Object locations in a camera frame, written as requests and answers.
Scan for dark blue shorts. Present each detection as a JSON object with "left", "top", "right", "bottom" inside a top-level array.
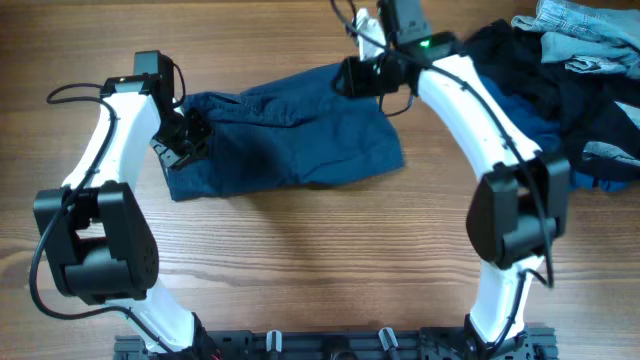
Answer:
[{"left": 165, "top": 64, "right": 405, "bottom": 201}]

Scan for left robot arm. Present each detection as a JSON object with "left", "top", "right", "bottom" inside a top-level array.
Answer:
[{"left": 28, "top": 50, "right": 221, "bottom": 359}]

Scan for bright blue garment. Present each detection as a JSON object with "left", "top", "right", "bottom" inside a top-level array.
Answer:
[{"left": 479, "top": 75, "right": 631, "bottom": 192}]

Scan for black garment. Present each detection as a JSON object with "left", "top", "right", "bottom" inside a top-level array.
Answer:
[{"left": 463, "top": 20, "right": 639, "bottom": 182}]

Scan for light grey denim garment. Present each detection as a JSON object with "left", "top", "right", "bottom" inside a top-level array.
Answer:
[{"left": 511, "top": 0, "right": 639, "bottom": 80}]

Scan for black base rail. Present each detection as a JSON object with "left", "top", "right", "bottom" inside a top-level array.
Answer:
[{"left": 113, "top": 326, "right": 559, "bottom": 360}]

